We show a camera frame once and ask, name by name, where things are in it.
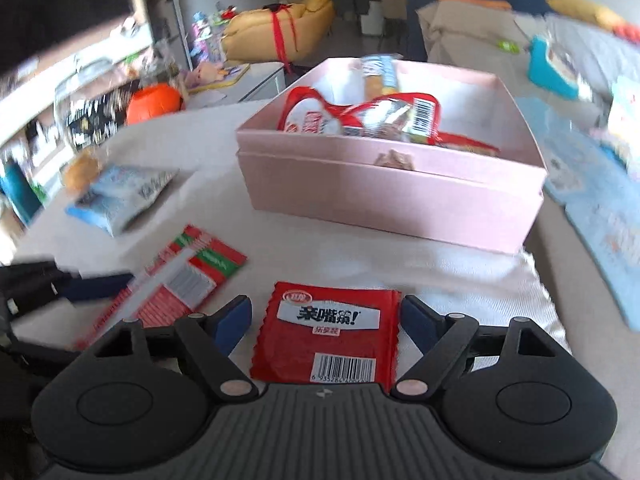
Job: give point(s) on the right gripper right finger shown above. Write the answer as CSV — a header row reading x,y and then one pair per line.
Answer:
x,y
445,342

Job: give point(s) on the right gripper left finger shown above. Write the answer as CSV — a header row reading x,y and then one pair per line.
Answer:
x,y
206,342

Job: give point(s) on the red spicy strip packet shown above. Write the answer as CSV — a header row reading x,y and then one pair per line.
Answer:
x,y
324,335

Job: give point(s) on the small bread bun packet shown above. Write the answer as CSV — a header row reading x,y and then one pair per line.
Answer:
x,y
77,174

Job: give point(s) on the blue white snack packet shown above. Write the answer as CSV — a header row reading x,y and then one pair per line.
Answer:
x,y
119,195

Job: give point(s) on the red Beijing duck snack packet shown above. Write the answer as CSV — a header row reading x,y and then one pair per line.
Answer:
x,y
306,111

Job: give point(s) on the pink cardboard box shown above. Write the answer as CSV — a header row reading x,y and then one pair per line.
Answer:
x,y
477,182

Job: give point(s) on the black plum snack bag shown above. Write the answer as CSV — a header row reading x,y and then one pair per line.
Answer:
x,y
96,121

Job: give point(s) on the light blue cartoon mat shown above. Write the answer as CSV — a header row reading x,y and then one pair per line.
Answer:
x,y
599,200

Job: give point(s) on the orange round pumpkin container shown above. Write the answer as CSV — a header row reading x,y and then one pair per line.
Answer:
x,y
152,102

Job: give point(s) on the white low side table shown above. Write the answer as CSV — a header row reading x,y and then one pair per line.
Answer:
x,y
251,82

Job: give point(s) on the pink plush toy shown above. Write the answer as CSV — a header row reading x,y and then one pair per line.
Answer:
x,y
205,73

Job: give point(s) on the black television screen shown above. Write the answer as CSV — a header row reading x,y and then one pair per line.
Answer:
x,y
29,27

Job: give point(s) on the blue tissue box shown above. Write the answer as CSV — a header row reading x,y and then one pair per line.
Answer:
x,y
551,68

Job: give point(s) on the grey covered sofa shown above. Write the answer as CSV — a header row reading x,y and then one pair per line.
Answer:
x,y
466,36

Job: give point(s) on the green toy on sofa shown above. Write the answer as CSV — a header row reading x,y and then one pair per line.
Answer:
x,y
509,46

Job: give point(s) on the colourful bottles cluster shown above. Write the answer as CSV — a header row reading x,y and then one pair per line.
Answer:
x,y
207,32

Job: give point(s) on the yellow armchair with red ribbon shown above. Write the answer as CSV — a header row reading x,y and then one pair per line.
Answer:
x,y
287,33

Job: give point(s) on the yellow cushion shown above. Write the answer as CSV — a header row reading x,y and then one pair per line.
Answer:
x,y
588,12

